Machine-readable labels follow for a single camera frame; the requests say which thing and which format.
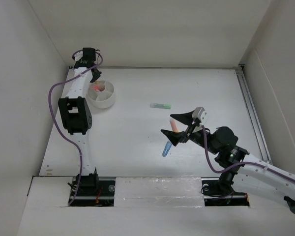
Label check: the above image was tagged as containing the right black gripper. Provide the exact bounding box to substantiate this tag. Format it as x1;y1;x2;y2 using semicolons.
160;109;219;155

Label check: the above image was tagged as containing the orange highlighter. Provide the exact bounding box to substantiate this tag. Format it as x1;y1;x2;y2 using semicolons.
170;118;179;133

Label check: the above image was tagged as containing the blue capped marker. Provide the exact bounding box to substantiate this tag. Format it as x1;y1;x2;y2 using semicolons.
162;141;172;157

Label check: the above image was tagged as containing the green highlighter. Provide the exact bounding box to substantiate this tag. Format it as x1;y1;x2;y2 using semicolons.
150;103;171;110

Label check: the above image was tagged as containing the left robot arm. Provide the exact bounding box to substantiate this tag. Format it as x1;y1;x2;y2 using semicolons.
58;48;101;196

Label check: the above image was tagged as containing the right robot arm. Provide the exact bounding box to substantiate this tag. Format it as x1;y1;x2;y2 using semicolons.
161;107;295;215

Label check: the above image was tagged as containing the white round divided organizer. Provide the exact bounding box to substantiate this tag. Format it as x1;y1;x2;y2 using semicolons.
87;80;116;109

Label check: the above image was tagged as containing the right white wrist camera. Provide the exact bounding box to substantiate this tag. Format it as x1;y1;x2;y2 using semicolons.
191;107;208;127

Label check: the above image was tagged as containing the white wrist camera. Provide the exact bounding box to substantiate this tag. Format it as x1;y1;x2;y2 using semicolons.
72;49;83;61
191;107;208;127

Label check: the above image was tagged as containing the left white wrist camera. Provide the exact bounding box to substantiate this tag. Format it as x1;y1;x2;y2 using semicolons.
72;49;83;61

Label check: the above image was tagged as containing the aluminium rail right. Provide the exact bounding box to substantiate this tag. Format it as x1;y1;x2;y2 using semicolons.
234;64;273;164

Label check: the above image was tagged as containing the aluminium rail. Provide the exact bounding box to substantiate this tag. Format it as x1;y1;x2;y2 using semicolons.
68;177;250;207
234;64;273;164

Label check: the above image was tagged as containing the aluminium rail front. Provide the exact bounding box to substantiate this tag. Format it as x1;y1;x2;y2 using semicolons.
68;177;250;207

